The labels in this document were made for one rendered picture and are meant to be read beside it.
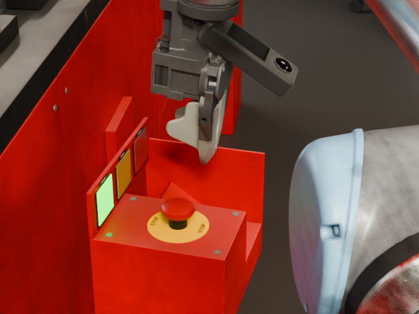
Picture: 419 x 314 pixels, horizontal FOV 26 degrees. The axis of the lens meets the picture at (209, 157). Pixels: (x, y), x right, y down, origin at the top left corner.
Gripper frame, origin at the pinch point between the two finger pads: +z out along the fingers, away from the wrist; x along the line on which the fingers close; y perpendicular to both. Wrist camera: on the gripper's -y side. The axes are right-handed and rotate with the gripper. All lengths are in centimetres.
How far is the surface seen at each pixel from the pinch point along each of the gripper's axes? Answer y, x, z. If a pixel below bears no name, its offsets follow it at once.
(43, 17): 34.2, -26.8, -1.8
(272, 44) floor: 32, -240, 87
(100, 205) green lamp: 9.3, 12.9, 2.0
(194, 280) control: -2.9, 15.1, 7.4
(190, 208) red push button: -0.5, 10.0, 1.5
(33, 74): 26.5, -6.6, -2.5
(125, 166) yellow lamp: 9.4, 4.8, 1.2
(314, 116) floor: 5, -180, 85
